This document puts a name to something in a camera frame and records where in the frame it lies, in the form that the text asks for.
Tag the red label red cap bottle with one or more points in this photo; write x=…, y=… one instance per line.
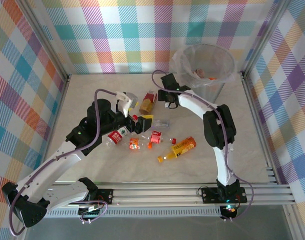
x=156, y=137

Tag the clear plastic bin liner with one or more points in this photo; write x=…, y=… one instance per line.
x=177, y=62

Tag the thin aluminium frame rail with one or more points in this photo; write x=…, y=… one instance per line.
x=117, y=74

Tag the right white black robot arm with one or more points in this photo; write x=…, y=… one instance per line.
x=222, y=165

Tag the red white label water bottle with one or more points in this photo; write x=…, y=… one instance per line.
x=116, y=137

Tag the orange juice bottle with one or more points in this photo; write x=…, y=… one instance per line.
x=183, y=146

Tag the wide slotted aluminium rail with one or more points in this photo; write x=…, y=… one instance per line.
x=162, y=195

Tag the small controller board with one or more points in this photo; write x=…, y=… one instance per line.
x=90, y=213
x=228, y=210

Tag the aluminium frame post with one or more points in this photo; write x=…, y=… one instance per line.
x=264, y=37
x=48, y=42

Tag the small orange label bottle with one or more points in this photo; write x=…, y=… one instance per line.
x=134, y=144

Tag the aluminium side rail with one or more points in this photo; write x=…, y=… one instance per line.
x=63, y=100
x=268, y=160

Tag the clear bin with plastic liner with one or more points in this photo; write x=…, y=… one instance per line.
x=212, y=92

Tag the clear crushed plastic bottle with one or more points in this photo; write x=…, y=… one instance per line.
x=162, y=123

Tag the red brown drink container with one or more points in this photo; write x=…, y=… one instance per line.
x=149, y=100

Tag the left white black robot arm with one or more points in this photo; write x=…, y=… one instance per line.
x=54, y=162

